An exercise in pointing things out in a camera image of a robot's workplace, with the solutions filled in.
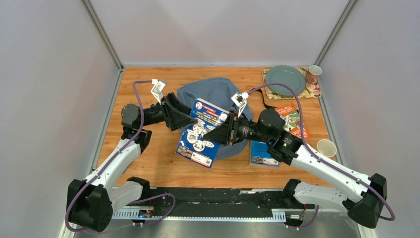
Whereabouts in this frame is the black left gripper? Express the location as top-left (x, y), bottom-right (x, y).
top-left (141, 93), bottom-right (199, 131)

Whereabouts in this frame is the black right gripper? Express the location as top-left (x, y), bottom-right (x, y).
top-left (203, 111), bottom-right (272, 147)

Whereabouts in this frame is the dark blue treehouse book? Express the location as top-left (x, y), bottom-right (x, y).
top-left (175, 98), bottom-right (229, 168)

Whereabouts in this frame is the blue-grey student backpack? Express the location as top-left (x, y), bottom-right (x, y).
top-left (176, 77), bottom-right (278, 162)

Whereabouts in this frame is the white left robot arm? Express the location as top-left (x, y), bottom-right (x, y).
top-left (65, 93), bottom-right (197, 232)

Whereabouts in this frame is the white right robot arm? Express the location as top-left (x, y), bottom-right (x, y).
top-left (204, 109), bottom-right (389, 229)

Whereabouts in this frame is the light blue treehouse book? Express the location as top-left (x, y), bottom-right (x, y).
top-left (249, 141), bottom-right (280, 167)

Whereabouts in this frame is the orange treehouse book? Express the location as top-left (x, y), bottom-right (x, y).
top-left (274, 105), bottom-right (302, 138)

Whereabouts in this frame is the teal round plate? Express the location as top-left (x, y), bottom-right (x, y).
top-left (265, 65), bottom-right (306, 95)

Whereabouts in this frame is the floral placemat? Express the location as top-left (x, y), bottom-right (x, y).
top-left (262, 67), bottom-right (321, 100)

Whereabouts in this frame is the yellow mug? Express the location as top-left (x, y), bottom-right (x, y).
top-left (316, 139), bottom-right (337, 157)

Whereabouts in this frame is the pink mug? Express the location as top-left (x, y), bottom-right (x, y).
top-left (305, 65), bottom-right (322, 85)

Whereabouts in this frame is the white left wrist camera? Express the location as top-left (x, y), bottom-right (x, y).
top-left (151, 79), bottom-right (166, 104)

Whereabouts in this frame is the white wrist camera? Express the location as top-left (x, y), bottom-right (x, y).
top-left (151, 79), bottom-right (166, 104)
top-left (231, 92), bottom-right (249, 117)

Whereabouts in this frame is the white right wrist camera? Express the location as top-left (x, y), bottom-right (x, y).
top-left (231, 92), bottom-right (249, 117)

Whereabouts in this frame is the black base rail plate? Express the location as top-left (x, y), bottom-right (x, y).
top-left (118, 186), bottom-right (315, 219)

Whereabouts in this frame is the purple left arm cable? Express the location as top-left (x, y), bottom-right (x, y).
top-left (64, 79), bottom-right (176, 234)

